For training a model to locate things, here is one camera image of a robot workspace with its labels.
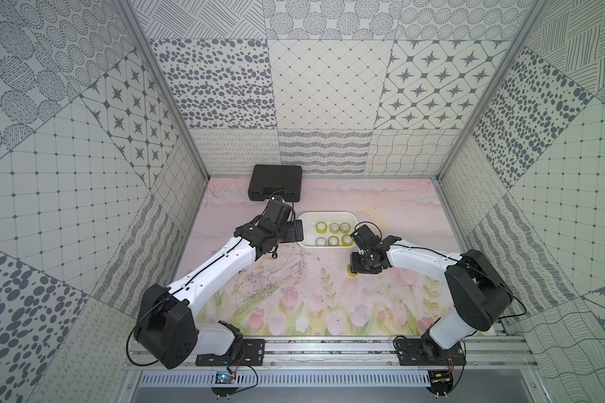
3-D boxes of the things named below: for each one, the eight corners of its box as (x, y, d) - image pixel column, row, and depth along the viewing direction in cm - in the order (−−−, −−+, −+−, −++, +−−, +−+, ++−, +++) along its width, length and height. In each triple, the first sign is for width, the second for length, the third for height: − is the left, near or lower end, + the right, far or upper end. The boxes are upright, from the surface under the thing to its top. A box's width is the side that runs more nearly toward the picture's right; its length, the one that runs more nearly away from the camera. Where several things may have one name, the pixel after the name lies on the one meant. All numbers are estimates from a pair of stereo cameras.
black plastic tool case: (248, 203, 113) (246, 196, 109) (255, 172, 126) (253, 164, 122) (300, 203, 113) (300, 196, 109) (301, 172, 126) (301, 165, 122)
